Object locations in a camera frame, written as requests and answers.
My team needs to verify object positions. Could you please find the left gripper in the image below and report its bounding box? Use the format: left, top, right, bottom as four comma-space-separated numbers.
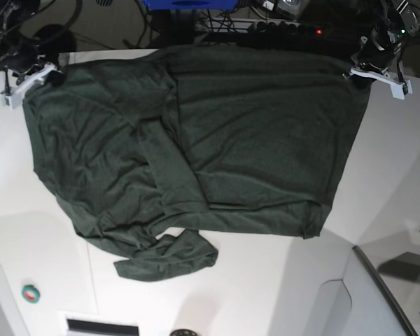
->
344, 29, 406, 88

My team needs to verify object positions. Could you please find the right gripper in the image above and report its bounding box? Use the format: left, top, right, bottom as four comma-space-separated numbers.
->
0, 38, 65, 95

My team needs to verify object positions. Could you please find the dark green t-shirt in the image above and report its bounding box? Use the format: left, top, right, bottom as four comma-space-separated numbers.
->
23, 45, 371, 282

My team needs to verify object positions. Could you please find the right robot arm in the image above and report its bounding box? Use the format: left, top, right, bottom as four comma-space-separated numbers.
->
0, 1, 83, 98

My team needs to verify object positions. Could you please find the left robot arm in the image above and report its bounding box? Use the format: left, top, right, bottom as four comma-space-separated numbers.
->
344, 1, 420, 99

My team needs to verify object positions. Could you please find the black round stool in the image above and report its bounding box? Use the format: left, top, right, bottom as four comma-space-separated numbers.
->
33, 24, 77, 54

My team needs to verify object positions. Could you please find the black power strip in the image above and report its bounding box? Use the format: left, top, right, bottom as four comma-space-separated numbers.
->
253, 21, 323, 36

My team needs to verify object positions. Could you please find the blue box with oval hole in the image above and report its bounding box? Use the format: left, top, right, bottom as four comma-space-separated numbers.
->
142, 0, 238, 10

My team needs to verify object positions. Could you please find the red green emergency button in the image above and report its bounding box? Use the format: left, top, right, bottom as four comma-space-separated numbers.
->
21, 285, 41, 304

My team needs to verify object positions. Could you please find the black round knob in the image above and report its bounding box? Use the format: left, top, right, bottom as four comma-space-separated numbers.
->
169, 329, 197, 336

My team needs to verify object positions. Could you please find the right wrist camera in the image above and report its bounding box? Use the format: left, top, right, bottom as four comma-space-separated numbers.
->
1, 92, 23, 110

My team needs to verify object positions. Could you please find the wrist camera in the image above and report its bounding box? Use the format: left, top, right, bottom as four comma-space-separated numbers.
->
1, 92, 23, 110
390, 80, 413, 100

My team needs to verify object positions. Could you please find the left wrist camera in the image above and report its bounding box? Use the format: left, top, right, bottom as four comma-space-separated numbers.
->
390, 80, 413, 100

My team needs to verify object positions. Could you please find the grey metal rail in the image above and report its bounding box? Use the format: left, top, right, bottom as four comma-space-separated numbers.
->
353, 246, 418, 336

